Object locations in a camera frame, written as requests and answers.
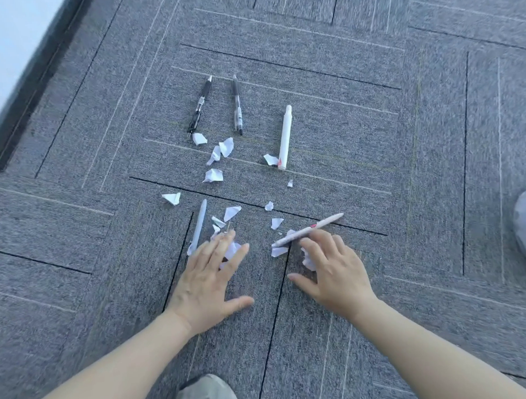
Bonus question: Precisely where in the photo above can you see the person's right hand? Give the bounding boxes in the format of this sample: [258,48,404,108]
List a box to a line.
[285,227,378,324]

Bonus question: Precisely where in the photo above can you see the person's left hand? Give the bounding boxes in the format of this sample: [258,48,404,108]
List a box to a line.
[163,230,256,337]

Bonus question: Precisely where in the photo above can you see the slim white red print pen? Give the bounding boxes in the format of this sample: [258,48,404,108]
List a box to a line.
[270,212,346,249]

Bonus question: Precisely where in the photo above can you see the translucent grey pen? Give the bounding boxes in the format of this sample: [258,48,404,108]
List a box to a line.
[184,199,210,257]

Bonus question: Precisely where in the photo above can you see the white paper scraps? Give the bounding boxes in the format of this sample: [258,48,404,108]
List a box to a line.
[159,127,318,277]

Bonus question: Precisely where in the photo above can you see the thick white marker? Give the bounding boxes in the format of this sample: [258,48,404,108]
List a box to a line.
[275,104,295,171]

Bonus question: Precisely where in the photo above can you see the clear barrel grey grip pen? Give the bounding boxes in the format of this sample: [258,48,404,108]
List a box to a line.
[231,74,244,137]

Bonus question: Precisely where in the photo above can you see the black grip pen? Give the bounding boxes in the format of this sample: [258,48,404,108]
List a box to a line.
[185,75,215,135]

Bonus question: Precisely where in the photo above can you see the person's right forearm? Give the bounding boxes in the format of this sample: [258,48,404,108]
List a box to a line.
[350,293,526,399]

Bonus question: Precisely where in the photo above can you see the person's left forearm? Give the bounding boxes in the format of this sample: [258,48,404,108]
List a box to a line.
[15,309,198,399]

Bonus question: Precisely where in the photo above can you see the person's grey shoe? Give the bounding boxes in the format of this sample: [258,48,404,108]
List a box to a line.
[171,372,241,399]

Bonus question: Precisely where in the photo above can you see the black baseboard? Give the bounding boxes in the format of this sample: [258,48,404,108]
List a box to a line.
[0,0,101,171]

